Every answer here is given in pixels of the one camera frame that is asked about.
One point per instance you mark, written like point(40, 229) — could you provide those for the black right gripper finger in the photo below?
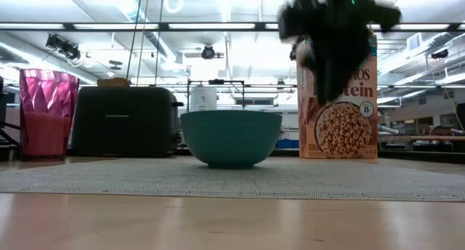
point(336, 68)

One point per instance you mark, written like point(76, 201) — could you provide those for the orange Cheerios cereal box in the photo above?
point(341, 133)

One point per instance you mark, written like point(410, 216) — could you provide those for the teal ceramic bowl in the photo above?
point(230, 137)

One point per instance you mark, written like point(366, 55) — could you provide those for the brown bread slice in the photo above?
point(112, 82)

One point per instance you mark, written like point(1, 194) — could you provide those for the pink faceted plastic tumbler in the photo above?
point(47, 133)

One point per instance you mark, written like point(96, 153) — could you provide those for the black hanging ceiling device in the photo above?
point(293, 53)

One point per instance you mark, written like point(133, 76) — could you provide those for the blue storage bin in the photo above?
point(287, 144)

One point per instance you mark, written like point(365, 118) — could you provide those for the black ceiling mounted projector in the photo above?
point(440, 54)

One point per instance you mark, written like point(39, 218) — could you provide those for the wooden background table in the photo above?
point(417, 138)

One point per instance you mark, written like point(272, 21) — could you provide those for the white cylindrical container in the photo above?
point(203, 99)

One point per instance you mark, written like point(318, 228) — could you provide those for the black toaster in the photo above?
point(123, 123)

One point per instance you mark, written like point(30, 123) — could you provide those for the grey woven placemat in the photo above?
point(145, 181)

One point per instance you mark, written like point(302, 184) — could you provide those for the black ceiling camera cluster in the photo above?
point(67, 48)

